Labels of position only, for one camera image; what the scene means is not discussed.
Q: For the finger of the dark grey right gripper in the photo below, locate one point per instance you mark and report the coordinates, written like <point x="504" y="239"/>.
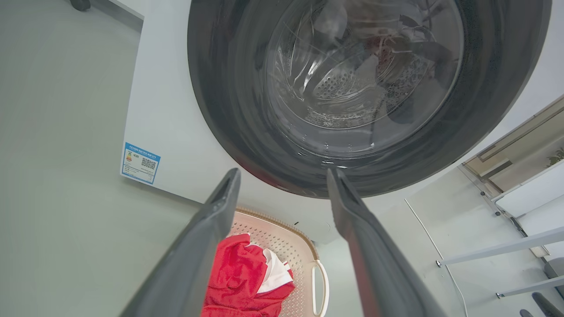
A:
<point x="548" y="308"/>
<point x="526" y="313"/>

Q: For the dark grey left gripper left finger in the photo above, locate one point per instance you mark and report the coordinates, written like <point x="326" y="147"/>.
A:
<point x="189" y="264"/>

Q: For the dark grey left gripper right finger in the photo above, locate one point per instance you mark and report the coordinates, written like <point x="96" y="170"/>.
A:
<point x="379" y="264"/>

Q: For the beige perforated plastic laundry basket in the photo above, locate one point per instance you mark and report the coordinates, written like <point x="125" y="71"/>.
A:
<point x="291" y="246"/>

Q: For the white rack bar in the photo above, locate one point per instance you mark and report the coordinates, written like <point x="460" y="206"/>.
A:
<point x="533" y="287"/>
<point x="502" y="248"/>

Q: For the red and white garment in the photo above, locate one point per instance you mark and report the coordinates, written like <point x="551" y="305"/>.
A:
<point x="238" y="273"/>

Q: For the grey metal stand leg with caster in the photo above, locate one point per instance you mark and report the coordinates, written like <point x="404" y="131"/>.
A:
<point x="506" y="207"/>

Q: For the blue white energy label sticker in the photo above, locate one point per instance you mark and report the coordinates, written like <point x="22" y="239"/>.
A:
<point x="141" y="164"/>

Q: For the white partition panel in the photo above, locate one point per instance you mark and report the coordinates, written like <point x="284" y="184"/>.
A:
<point x="533" y="191"/>

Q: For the white front-load washing machine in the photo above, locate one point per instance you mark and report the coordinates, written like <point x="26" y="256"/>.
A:
<point x="167" y="110"/>

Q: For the round dark glass washer door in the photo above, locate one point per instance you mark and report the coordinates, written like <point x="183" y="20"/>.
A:
<point x="229" y="110"/>

